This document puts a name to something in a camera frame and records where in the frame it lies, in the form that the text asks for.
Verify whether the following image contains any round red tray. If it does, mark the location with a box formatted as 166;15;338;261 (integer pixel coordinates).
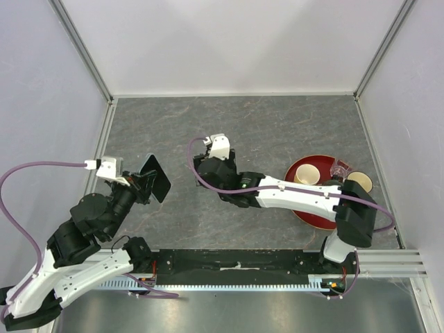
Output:
284;155;352;230

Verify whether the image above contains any aluminium frame rail front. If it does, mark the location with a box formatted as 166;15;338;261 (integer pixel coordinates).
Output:
48;248;428;278

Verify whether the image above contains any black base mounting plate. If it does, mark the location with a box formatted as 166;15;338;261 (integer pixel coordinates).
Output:
131;249;356;286

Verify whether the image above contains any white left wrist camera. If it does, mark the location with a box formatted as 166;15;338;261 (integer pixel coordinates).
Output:
85;156;130;186

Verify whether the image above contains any clear plastic wrapper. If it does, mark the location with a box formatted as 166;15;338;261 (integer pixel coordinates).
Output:
330;159;353;182

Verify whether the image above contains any yellow mug with handle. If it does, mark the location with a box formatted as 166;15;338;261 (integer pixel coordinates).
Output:
293;164;321;185

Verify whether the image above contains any cream mug right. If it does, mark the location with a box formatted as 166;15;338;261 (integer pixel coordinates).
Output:
347;171;373;193

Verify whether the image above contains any black smartphone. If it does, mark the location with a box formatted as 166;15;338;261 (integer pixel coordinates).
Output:
139;153;171;203

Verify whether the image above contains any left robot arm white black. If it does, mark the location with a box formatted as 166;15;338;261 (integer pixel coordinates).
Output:
1;170;159;332

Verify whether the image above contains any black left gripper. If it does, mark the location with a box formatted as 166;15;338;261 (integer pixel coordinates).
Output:
105;169;159;239

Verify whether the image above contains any light blue cable duct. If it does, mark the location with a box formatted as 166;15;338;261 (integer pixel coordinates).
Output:
96;276;338;292

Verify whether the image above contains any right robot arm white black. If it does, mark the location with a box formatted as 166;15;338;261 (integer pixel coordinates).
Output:
189;151;376;273

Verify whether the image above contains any dark green cup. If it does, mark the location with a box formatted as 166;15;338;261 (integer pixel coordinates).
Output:
323;178;343;187

